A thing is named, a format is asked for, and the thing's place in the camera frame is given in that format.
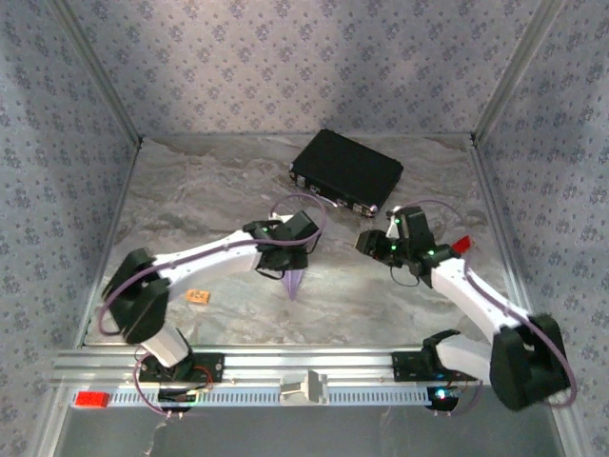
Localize black hard case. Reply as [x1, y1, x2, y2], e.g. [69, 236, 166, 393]
[288, 128, 405, 219]

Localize aluminium table side rail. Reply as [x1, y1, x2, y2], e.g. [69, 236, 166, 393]
[74, 140, 144, 349]
[469, 140, 544, 347]

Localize lavender paper sheet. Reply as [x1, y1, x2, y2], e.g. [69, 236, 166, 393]
[279, 267, 306, 303]

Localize aluminium corner post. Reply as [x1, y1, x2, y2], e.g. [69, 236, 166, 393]
[47, 0, 145, 145]
[469, 0, 568, 145]

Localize aluminium rail frame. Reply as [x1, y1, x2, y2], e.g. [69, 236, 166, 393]
[47, 346, 572, 387]

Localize black controller board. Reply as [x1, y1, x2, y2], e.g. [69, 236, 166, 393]
[426, 386, 462, 411]
[157, 387, 200, 407]

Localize red toy brick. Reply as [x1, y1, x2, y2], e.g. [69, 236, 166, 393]
[74, 390, 110, 409]

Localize white slotted cable duct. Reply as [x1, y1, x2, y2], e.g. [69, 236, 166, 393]
[70, 386, 458, 408]

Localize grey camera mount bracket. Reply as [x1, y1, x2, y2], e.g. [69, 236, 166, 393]
[279, 368, 329, 406]

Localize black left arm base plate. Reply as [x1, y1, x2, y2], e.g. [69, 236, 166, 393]
[137, 352, 226, 385]

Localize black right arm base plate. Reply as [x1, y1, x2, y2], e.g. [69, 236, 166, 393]
[390, 350, 480, 383]

